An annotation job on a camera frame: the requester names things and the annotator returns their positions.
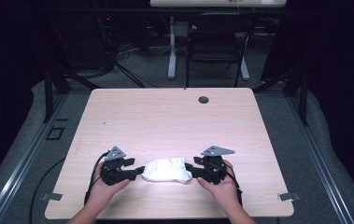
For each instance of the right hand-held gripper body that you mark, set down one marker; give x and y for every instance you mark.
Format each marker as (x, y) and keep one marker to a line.
(215, 171)

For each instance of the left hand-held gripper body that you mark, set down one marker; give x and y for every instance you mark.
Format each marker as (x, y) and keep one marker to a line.
(114, 174)

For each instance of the person's right hand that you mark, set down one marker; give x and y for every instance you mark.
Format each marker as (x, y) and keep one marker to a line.
(224, 191)

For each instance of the person's left hand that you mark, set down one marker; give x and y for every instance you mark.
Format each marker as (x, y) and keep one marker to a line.
(100, 194)

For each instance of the grey table grommet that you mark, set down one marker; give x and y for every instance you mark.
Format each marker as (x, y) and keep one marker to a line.
(203, 100)

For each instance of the white desk leg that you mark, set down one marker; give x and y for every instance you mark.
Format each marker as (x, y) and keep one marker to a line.
(172, 56)
(244, 70)

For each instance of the black folding chair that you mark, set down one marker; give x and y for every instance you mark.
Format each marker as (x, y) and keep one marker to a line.
(215, 43)

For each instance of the grey metal table bracket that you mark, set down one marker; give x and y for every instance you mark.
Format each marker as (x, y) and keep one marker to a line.
(289, 196)
(51, 196)

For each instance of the aluminium floor rail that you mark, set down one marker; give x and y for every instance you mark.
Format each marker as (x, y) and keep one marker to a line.
(25, 161)
(321, 161)

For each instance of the black frame stand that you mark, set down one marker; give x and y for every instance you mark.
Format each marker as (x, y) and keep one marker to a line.
(48, 93)
(303, 99)

